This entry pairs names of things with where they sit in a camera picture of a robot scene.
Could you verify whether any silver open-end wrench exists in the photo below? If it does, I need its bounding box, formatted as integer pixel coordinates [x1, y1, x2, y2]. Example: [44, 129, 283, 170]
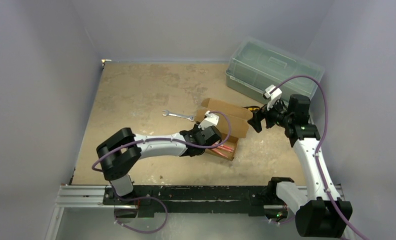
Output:
[162, 109, 195, 122]

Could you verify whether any yellow black screwdriver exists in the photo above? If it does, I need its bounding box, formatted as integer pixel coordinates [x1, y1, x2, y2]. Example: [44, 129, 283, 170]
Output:
[244, 105, 260, 112]

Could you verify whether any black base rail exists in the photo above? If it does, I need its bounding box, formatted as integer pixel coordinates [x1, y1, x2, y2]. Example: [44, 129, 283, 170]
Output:
[103, 185, 285, 218]

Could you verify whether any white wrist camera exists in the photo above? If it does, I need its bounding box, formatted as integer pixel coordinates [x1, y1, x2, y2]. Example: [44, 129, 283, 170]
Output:
[263, 85, 282, 110]
[198, 110, 219, 130]

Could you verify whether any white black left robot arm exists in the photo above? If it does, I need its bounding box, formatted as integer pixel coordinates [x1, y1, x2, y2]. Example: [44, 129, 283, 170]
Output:
[96, 126, 222, 205]

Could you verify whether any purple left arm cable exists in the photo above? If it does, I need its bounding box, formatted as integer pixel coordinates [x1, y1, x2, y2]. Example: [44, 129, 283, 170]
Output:
[91, 111, 232, 173]

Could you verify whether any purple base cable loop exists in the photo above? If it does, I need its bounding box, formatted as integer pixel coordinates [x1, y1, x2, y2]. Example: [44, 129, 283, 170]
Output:
[113, 195, 169, 235]

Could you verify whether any clear plastic storage box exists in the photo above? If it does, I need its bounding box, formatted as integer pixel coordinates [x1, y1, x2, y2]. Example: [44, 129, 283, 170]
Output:
[226, 37, 325, 104]

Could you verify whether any salmon pen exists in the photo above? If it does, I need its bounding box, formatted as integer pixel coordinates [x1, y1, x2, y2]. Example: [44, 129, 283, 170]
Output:
[211, 148, 233, 158]
[217, 145, 234, 153]

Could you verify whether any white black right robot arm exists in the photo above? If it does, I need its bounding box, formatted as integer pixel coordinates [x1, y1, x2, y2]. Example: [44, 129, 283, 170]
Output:
[248, 93, 352, 238]

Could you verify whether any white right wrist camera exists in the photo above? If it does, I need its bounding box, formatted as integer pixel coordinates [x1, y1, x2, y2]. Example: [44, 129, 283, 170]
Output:
[263, 85, 282, 110]

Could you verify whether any brown cardboard box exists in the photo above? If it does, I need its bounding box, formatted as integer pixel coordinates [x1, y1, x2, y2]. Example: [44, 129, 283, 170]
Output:
[195, 98, 252, 161]

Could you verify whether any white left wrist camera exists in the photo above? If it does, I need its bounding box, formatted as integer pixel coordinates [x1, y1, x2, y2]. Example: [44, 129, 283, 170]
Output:
[198, 110, 219, 130]

